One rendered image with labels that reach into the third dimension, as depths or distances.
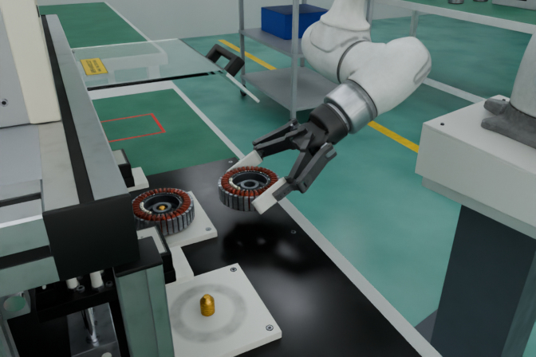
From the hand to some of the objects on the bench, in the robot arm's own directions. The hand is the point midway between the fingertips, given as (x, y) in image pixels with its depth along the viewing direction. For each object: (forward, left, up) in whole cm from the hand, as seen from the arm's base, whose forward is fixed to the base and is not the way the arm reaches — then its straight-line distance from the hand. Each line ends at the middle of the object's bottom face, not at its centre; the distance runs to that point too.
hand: (250, 186), depth 81 cm
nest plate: (+18, +17, -5) cm, 26 cm away
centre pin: (+18, +17, -4) cm, 26 cm away
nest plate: (+14, -6, -7) cm, 17 cm away
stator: (+14, -6, -6) cm, 17 cm away
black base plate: (+18, +5, -8) cm, 20 cm away
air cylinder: (+33, +15, -6) cm, 36 cm away
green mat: (+27, -62, -14) cm, 69 cm away
